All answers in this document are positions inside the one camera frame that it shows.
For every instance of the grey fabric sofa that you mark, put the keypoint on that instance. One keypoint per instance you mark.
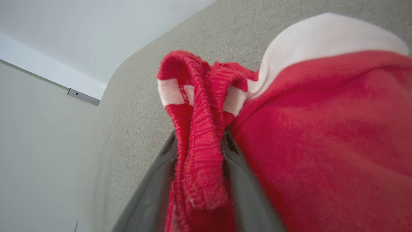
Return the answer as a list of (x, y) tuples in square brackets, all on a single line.
[(135, 112)]

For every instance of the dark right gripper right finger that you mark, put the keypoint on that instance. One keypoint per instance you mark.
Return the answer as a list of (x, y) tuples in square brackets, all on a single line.
[(248, 199)]

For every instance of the grey metal trim strip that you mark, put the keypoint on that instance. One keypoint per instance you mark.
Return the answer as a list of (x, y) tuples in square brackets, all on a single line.
[(83, 97)]

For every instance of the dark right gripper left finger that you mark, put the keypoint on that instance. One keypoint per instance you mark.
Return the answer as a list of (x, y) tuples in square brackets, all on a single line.
[(151, 199)]

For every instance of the red garment with white panel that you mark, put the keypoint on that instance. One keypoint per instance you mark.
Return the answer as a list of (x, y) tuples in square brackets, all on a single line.
[(322, 138)]

